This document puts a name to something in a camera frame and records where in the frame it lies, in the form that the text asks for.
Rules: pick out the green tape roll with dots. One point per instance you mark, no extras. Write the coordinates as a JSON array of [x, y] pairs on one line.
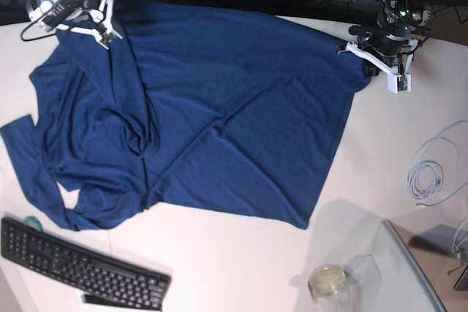
[[32, 222]]

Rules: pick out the blue t-shirt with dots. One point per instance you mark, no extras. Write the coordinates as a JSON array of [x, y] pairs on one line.
[[210, 108]]

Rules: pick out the clear glass jar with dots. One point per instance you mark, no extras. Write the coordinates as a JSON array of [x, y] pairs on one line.
[[351, 286]]

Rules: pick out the grey metal stand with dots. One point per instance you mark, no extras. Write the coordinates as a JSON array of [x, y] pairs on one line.
[[441, 253]]

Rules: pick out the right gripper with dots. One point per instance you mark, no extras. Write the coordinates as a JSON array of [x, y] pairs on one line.
[[89, 17]]

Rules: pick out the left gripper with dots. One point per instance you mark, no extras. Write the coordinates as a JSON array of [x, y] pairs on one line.
[[389, 50]]

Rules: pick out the black keyboard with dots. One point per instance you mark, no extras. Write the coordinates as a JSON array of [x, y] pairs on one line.
[[112, 280]]

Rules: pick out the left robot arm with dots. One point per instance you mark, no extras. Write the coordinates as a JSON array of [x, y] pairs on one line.
[[415, 13]]

